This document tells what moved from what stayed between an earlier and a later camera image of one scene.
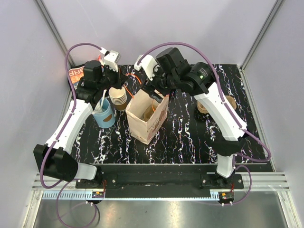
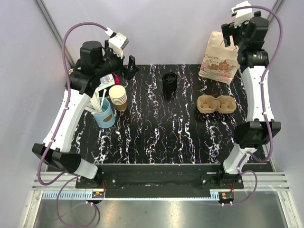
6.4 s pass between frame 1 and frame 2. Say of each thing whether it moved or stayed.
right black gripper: moved
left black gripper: moved
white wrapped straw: stayed
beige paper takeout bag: moved
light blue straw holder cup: stayed
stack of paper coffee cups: stayed
